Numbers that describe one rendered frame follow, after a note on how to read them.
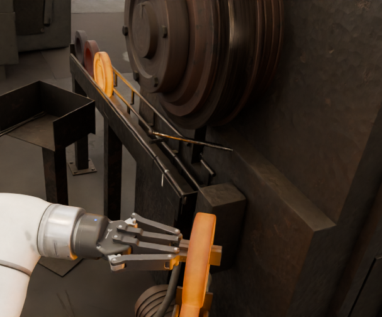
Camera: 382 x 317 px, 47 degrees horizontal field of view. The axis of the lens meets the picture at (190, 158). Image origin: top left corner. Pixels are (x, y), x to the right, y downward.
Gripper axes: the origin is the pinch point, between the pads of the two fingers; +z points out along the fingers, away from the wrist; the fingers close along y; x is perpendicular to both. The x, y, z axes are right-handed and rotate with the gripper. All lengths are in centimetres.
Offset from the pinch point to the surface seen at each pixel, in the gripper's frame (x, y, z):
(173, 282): -31.5, -21.2, -7.5
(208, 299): -19.6, -7.6, 1.9
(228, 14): 31.1, -31.1, -1.1
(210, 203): -10.4, -27.0, -0.7
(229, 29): 28.5, -30.2, -0.6
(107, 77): -15, -102, -50
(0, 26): -41, -231, -170
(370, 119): 19.0, -18.4, 25.7
